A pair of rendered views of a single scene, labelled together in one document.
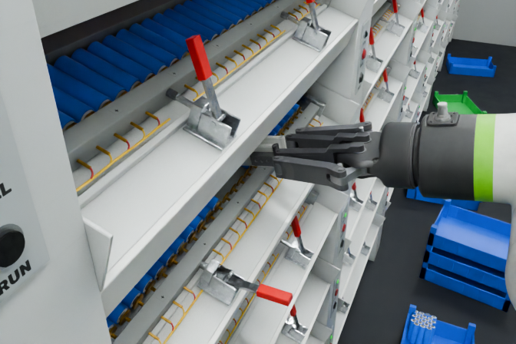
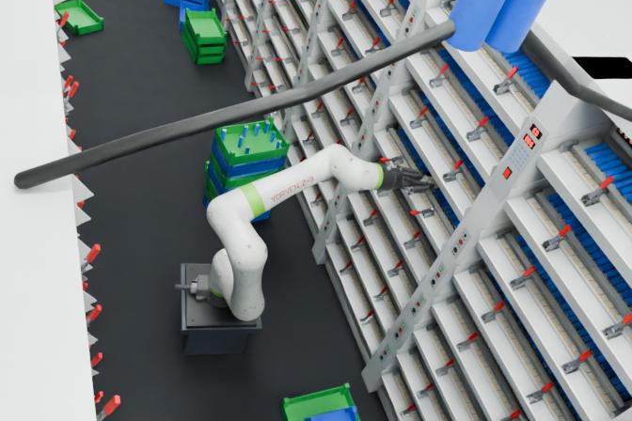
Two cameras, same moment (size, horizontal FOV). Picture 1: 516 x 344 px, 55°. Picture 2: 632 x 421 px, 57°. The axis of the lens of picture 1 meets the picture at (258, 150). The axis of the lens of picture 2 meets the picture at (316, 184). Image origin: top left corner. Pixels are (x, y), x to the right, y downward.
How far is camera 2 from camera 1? 2.21 m
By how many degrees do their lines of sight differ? 88
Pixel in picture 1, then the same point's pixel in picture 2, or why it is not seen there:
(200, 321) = (391, 153)
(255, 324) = (395, 214)
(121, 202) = (403, 104)
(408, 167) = not seen: hidden behind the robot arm
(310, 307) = (398, 289)
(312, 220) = (423, 266)
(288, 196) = (416, 198)
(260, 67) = (437, 152)
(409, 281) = not seen: outside the picture
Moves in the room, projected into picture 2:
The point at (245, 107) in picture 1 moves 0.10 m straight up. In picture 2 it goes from (421, 137) to (432, 116)
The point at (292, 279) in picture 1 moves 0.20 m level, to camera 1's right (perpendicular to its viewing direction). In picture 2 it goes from (402, 237) to (369, 259)
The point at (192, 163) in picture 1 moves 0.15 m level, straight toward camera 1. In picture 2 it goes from (407, 117) to (375, 97)
